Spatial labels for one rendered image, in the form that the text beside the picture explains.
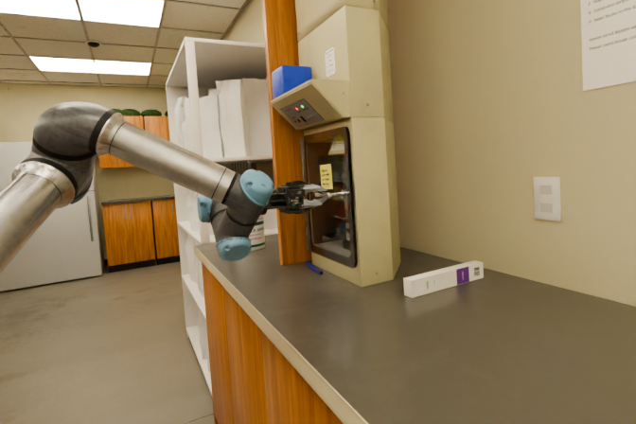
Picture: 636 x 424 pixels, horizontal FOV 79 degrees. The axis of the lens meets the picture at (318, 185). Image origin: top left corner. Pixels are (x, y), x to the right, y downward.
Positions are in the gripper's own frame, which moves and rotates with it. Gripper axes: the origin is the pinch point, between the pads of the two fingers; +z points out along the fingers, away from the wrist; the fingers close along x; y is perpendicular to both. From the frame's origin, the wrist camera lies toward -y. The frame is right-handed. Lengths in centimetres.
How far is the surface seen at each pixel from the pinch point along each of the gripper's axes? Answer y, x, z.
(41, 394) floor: -183, -119, -109
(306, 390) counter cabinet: 31, -36, -22
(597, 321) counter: 57, -26, 31
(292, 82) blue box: -10.0, 34.7, -2.4
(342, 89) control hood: 10.8, 28.5, 2.7
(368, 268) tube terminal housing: 10.7, -21.1, 7.8
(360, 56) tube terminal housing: 10.8, 37.7, 9.1
